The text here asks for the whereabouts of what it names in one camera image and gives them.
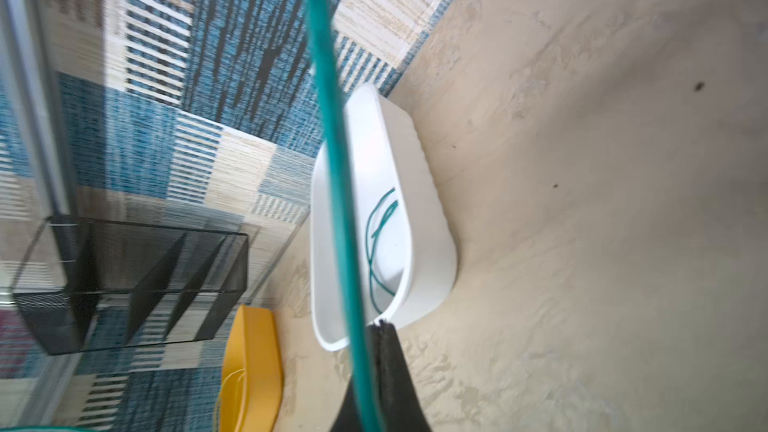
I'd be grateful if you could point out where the white plastic tub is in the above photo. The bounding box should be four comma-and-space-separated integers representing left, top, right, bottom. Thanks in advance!
310, 83, 457, 351

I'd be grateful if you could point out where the dark green cable coil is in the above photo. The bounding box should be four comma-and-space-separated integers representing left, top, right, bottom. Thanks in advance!
365, 187, 400, 315

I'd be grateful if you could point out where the black wire mesh shelf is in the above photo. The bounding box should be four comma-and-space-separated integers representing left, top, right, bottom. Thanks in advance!
8, 218, 249, 356

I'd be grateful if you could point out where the yellow plastic tub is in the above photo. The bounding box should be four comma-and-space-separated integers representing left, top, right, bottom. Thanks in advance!
214, 305, 284, 431

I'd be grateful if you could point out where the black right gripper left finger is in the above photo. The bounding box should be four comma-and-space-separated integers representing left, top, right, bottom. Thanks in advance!
329, 380, 363, 432

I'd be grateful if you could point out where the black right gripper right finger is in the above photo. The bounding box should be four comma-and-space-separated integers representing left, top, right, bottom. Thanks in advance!
371, 321, 431, 431

